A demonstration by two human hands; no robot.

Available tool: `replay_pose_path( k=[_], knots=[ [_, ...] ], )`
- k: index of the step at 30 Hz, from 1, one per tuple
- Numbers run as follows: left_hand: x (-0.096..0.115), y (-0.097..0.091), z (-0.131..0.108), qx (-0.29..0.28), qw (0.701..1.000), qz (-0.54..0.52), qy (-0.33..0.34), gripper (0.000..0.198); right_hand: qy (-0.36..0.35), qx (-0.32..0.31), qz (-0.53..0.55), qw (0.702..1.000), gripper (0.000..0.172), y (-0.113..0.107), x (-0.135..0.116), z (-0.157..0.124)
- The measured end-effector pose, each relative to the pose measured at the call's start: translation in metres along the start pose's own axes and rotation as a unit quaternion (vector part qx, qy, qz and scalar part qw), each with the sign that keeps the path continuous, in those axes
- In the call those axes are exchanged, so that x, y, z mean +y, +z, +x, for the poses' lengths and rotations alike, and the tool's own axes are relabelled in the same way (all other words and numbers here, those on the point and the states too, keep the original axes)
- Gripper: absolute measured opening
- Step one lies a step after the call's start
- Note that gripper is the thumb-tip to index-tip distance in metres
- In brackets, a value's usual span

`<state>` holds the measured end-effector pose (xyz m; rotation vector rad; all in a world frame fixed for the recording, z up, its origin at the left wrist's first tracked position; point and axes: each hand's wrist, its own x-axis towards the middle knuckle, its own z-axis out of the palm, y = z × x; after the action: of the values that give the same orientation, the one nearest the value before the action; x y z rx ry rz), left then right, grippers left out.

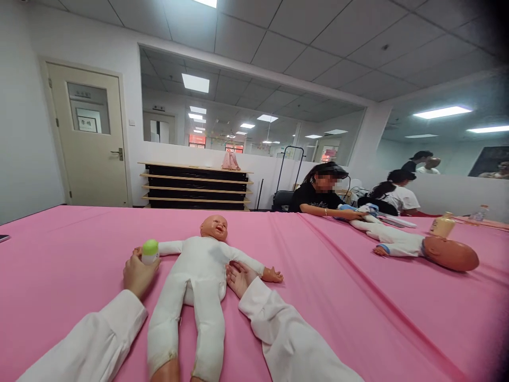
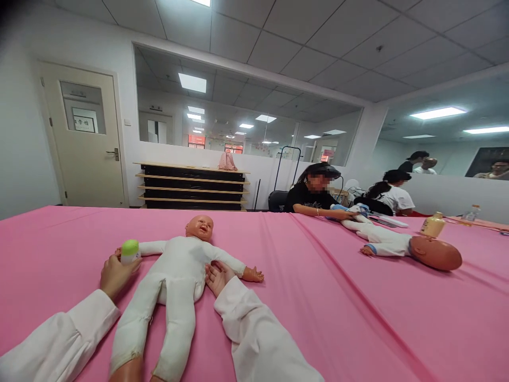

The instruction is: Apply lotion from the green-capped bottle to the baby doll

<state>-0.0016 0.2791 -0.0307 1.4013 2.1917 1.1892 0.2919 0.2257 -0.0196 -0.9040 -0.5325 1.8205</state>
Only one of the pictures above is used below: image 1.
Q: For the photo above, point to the person's left hand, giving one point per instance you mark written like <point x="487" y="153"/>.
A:
<point x="135" y="276"/>

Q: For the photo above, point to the person's right hand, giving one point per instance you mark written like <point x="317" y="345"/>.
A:
<point x="240" y="280"/>

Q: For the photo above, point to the white bottle with green cap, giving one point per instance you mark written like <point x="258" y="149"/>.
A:
<point x="150" y="250"/>

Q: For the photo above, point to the baby doll in white suit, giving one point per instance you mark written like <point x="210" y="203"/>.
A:
<point x="199" y="270"/>

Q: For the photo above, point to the black chair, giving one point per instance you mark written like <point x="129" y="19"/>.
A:
<point x="281" y="201"/>

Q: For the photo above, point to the black and wood shelf unit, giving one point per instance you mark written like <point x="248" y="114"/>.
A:
<point x="197" y="187"/>

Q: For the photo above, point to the pink cloth item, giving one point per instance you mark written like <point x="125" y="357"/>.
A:
<point x="230" y="162"/>

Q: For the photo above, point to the pink tablecloth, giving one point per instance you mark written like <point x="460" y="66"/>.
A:
<point x="358" y="318"/>

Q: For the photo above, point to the cream door with window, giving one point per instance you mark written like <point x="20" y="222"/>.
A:
<point x="93" y="159"/>

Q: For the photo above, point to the black clothes rack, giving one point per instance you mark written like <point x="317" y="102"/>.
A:
<point x="290" y="159"/>

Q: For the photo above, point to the dark phone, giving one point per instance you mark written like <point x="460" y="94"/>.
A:
<point x="4" y="238"/>

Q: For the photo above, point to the large interior glass window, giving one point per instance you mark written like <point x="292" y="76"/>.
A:
<point x="254" y="119"/>

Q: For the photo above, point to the flat white box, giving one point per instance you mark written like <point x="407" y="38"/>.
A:
<point x="397" y="221"/>

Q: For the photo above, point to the cream lotion bottle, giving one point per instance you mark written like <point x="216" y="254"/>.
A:
<point x="442" y="227"/>

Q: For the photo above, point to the baby doll with blue collar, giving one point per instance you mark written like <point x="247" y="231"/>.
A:
<point x="449" y="254"/>

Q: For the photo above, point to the clear plastic bottle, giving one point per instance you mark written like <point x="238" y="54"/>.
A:
<point x="480" y="214"/>

